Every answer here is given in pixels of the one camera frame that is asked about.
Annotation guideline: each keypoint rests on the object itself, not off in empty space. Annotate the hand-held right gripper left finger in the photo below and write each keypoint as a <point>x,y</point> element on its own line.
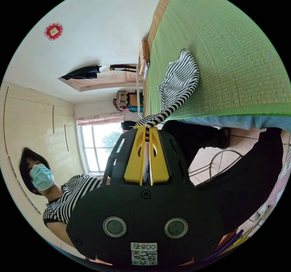
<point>135,163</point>

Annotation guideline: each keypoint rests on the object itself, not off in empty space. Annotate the black hanging garment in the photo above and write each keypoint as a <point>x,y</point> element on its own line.
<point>81,73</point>

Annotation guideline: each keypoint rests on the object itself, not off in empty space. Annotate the wooden frame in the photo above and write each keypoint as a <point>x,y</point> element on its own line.
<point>144,54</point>

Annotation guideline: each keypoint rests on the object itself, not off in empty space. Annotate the pink flowered curtain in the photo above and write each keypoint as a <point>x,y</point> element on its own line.
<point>100,118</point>

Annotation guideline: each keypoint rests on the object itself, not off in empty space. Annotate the person's body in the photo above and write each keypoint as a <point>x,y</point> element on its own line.
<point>238,181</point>

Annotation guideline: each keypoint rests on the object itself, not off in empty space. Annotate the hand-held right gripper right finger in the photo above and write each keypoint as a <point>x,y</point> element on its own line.
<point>159,167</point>

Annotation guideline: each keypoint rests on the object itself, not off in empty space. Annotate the window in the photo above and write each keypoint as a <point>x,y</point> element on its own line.
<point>97,144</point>

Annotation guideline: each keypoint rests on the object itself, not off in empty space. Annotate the red wall ornament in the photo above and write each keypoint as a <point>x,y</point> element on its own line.
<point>53,31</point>

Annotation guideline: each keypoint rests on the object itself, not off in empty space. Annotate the cream cupboard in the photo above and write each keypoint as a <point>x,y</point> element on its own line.
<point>34,122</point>

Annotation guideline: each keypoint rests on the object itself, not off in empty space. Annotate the heap of bags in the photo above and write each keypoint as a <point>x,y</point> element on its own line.
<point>124,100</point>

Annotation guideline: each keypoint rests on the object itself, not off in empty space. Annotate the black and white striped long sleeve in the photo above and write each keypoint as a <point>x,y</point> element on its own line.
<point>179,76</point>

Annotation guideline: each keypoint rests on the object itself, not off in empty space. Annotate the bed with green woven mat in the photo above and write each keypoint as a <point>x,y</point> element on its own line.
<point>227,49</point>

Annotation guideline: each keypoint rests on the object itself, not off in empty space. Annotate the wooden door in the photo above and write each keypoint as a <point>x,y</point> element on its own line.
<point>106,81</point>

